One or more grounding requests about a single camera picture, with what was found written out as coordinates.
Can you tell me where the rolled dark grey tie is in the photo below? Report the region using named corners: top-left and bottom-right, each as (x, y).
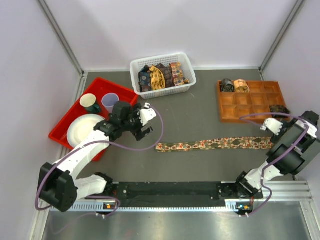
top-left (220, 78), bottom-right (235, 93)

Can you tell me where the white plastic basket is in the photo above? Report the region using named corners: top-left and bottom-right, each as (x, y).
top-left (129, 52), bottom-right (197, 100)

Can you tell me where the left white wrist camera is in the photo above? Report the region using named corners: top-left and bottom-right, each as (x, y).
top-left (138, 103), bottom-right (157, 126)

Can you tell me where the wooden compartment tray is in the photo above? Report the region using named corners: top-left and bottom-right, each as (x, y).
top-left (216, 81), bottom-right (286, 124)

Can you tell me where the white paper plate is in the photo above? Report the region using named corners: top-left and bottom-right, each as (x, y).
top-left (67, 114), bottom-right (105, 148)

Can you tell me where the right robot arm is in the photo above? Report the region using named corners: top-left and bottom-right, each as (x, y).
top-left (233, 111), bottom-right (320, 198)

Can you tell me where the rolled beige tie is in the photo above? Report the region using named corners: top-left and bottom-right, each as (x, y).
top-left (233, 79), bottom-right (250, 93)

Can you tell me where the maroon patterned tie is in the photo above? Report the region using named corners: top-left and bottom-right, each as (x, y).
top-left (156, 63), bottom-right (175, 88)

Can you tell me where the aluminium front rail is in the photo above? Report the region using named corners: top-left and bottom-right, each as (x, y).
top-left (39, 180), bottom-right (314, 213)

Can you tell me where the lilac plastic cup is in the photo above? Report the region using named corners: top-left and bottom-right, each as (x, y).
top-left (101, 93), bottom-right (120, 113)

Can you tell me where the floral patterned tie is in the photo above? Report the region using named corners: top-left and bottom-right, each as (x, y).
top-left (155, 136), bottom-right (274, 152)

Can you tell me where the green mug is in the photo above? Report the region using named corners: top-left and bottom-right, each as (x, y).
top-left (79, 93), bottom-right (101, 114)

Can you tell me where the rolled dark green tie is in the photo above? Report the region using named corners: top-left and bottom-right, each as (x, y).
top-left (269, 104), bottom-right (291, 114)

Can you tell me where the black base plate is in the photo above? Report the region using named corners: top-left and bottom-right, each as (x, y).
top-left (84, 181), bottom-right (264, 207)

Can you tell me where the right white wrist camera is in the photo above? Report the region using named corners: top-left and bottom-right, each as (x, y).
top-left (260, 118), bottom-right (284, 136)

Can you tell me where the dark blue patterned tie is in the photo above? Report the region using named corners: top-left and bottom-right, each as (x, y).
top-left (138, 65), bottom-right (152, 93)

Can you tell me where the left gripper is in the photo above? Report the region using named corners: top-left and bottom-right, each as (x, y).
top-left (121, 103), bottom-right (153, 141)

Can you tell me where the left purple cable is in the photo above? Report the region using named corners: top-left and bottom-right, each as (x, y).
top-left (34, 103), bottom-right (165, 219)

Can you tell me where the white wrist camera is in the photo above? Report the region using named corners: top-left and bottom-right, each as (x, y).
top-left (138, 103), bottom-right (157, 126)
top-left (260, 118), bottom-right (284, 136)

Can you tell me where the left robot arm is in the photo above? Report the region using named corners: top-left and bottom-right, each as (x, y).
top-left (35, 101), bottom-right (157, 212)

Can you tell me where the yellow patterned tie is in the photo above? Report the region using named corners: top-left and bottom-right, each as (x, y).
top-left (149, 65), bottom-right (166, 91)

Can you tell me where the orange dotted tie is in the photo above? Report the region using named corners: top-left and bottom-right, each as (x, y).
top-left (169, 62), bottom-right (190, 87)

